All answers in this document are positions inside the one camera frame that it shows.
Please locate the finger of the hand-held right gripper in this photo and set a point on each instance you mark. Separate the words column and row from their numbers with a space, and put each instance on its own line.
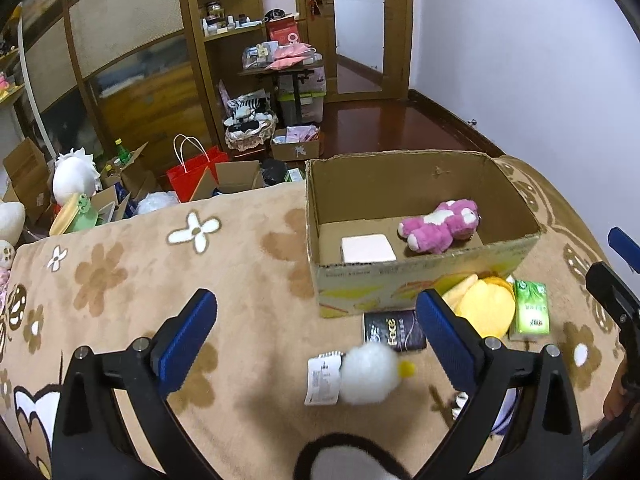
column 625, row 247
column 607, row 285

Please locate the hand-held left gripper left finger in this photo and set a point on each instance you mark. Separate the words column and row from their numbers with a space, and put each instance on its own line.
column 187, row 340

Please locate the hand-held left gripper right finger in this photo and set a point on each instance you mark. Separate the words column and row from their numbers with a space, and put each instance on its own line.
column 445, row 345

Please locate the yellow plush toy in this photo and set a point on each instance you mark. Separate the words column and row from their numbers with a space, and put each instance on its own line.
column 487, row 307

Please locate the green tissue pack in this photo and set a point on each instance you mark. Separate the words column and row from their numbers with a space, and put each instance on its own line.
column 531, row 307

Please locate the white fluffy chick plush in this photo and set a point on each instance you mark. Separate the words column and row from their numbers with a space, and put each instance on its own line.
column 367, row 375

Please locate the black and white plush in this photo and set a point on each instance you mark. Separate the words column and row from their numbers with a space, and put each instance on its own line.
column 350, row 460

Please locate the person's right hand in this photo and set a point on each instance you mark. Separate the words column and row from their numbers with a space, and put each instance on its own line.
column 614, row 392

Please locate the black tissue packet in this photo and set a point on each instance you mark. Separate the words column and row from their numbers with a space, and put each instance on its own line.
column 390, row 332

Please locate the brown floral printed blanket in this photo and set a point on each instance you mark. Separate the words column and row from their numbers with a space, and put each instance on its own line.
column 240, row 280

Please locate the pink plush bear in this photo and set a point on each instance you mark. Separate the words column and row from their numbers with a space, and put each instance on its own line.
column 440, row 225

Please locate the white square pad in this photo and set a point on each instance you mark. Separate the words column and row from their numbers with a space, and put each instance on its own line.
column 367, row 249

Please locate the white plastic bag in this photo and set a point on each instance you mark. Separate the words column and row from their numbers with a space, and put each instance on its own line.
column 157, row 203

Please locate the red gift bag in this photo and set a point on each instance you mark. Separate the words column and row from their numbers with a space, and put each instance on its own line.
column 192, row 177

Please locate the green frog toy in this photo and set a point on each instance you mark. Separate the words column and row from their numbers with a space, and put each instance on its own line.
column 80, row 212

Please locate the empty brown cardboard box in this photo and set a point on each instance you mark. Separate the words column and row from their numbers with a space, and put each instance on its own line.
column 235, row 177

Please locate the cardboard box with bottles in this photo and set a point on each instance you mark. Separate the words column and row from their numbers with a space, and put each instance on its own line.
column 132, row 177

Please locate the black bag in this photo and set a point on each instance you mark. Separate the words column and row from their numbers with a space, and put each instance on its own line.
column 274, row 172

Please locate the pink plush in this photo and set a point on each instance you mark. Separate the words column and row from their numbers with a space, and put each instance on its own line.
column 3, row 282

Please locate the white plush toy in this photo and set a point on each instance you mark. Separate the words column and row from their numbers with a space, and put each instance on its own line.
column 75, row 177

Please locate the green bottle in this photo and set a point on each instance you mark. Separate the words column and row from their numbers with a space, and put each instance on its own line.
column 122, row 150

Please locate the lace trimmed basket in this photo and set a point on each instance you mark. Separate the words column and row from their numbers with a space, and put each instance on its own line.
column 247, row 137

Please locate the cream plush bear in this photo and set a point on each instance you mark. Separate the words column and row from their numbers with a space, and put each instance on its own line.
column 11, row 222

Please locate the small cardboard box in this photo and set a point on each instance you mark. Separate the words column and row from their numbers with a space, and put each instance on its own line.
column 295, row 149

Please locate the flat brown cardboard box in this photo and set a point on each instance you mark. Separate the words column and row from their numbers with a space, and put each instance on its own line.
column 27, row 180

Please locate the clear storage bin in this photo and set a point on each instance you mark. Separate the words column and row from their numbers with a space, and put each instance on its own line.
column 312, row 102

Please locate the small side table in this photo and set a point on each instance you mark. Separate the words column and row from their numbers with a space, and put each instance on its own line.
column 295, row 90

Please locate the wooden corner shelf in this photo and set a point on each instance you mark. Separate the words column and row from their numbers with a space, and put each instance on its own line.
column 235, row 65

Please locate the clear organizer box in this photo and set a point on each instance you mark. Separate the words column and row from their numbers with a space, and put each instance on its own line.
column 256, row 56

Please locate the white framed display shelf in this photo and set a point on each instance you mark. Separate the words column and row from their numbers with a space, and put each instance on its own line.
column 30, row 85

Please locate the pink cloth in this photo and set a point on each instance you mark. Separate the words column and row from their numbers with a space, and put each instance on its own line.
column 290, row 57

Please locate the wooden wardrobe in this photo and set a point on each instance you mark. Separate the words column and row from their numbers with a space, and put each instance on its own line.
column 130, row 35

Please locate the wooden door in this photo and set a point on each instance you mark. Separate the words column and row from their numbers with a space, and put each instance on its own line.
column 317, row 50

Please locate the red box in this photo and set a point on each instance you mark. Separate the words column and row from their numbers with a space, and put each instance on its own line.
column 282, row 31

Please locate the black round tin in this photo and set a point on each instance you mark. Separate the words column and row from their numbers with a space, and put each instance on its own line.
column 274, row 13

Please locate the red door tassel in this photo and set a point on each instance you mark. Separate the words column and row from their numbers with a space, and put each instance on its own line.
column 314, row 8

